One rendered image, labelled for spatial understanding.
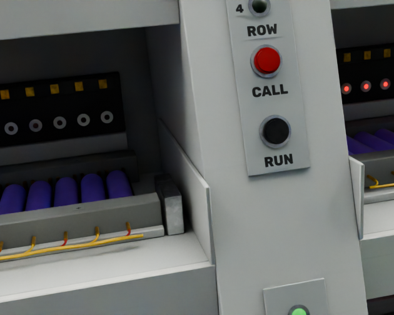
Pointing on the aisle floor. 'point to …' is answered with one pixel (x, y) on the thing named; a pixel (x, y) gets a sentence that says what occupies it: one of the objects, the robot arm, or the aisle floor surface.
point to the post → (184, 28)
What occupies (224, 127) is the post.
